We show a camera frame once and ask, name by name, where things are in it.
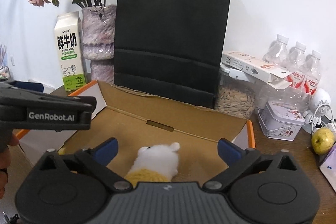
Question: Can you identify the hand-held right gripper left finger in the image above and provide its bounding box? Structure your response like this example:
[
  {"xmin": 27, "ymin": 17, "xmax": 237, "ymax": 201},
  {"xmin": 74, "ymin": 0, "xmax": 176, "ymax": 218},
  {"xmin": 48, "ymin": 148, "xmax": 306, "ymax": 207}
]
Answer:
[{"xmin": 33, "ymin": 137, "xmax": 133, "ymax": 191}]

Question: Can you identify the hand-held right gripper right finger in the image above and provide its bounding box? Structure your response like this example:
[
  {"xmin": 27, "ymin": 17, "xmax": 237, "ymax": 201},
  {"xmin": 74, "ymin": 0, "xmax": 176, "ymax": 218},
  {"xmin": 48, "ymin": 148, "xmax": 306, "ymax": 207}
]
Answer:
[{"xmin": 203, "ymin": 138, "xmax": 299, "ymax": 191}]

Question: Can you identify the white yellow plush toy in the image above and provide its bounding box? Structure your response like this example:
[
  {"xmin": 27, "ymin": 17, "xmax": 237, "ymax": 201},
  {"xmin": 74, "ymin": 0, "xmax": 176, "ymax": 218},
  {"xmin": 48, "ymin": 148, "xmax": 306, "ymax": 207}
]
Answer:
[{"xmin": 124, "ymin": 142, "xmax": 181, "ymax": 182}]

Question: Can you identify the orange cardboard box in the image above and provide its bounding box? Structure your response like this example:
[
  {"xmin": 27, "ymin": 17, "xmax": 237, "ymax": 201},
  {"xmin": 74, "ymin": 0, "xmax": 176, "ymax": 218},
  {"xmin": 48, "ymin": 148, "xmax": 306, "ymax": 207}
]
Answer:
[{"xmin": 16, "ymin": 80, "xmax": 256, "ymax": 182}]

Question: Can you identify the person's left hand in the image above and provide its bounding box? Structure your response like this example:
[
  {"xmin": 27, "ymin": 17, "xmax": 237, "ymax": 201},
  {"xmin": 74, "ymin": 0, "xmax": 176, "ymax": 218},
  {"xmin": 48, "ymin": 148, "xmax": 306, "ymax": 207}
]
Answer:
[{"xmin": 0, "ymin": 132, "xmax": 19, "ymax": 199}]

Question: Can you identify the clear jar of seeds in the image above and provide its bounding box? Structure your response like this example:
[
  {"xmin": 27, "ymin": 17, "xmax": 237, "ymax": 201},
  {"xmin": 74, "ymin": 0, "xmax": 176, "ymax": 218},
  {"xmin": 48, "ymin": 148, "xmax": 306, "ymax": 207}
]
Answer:
[{"xmin": 215, "ymin": 64, "xmax": 256, "ymax": 119}]

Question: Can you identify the white printed tin box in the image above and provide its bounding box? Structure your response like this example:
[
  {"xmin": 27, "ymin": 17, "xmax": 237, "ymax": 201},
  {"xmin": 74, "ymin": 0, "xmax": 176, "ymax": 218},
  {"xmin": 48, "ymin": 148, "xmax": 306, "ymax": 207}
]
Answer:
[{"xmin": 257, "ymin": 100, "xmax": 305, "ymax": 141}]

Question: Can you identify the white green milk carton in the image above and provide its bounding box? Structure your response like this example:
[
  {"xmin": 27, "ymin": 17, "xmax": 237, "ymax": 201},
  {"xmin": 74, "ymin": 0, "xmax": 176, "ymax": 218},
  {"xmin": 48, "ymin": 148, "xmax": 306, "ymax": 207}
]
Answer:
[{"xmin": 54, "ymin": 11, "xmax": 87, "ymax": 92}]

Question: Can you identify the long white carton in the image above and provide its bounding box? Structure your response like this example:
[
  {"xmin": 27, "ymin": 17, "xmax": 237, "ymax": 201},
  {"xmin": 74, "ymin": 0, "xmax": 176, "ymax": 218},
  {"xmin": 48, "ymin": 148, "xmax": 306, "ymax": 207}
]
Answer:
[{"xmin": 221, "ymin": 51, "xmax": 293, "ymax": 89}]

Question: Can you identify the purple speckled vase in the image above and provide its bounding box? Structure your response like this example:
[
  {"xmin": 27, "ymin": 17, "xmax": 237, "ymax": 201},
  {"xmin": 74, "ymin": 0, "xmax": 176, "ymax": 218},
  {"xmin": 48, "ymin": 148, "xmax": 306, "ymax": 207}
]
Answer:
[{"xmin": 81, "ymin": 4, "xmax": 117, "ymax": 83}]

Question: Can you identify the green apple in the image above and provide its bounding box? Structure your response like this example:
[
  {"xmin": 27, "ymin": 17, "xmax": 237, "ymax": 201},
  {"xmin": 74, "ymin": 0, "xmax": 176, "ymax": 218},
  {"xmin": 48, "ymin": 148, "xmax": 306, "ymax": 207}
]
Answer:
[{"xmin": 311, "ymin": 128, "xmax": 335, "ymax": 155}]

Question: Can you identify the purple gift bag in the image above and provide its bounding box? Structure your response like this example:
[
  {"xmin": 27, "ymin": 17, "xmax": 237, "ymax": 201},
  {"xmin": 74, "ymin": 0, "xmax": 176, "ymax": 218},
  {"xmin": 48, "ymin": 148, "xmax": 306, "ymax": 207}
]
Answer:
[{"xmin": 319, "ymin": 143, "xmax": 336, "ymax": 197}]

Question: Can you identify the small white round device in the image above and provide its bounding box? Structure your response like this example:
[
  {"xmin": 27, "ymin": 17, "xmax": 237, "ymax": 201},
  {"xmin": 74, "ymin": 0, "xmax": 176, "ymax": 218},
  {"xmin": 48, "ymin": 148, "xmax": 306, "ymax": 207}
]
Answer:
[{"xmin": 302, "ymin": 88, "xmax": 332, "ymax": 134}]

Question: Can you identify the clear water bottle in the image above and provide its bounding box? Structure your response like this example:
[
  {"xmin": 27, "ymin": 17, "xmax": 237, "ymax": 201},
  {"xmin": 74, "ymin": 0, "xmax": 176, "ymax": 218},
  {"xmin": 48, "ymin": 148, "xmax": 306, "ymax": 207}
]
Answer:
[
  {"xmin": 259, "ymin": 34, "xmax": 289, "ymax": 109},
  {"xmin": 287, "ymin": 42, "xmax": 307, "ymax": 98},
  {"xmin": 302, "ymin": 50, "xmax": 323, "ymax": 97}
]

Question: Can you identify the black paper bag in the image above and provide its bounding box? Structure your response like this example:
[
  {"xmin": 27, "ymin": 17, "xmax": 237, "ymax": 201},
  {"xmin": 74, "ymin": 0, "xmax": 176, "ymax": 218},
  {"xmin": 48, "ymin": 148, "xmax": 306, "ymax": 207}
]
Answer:
[{"xmin": 113, "ymin": 0, "xmax": 233, "ymax": 110}]

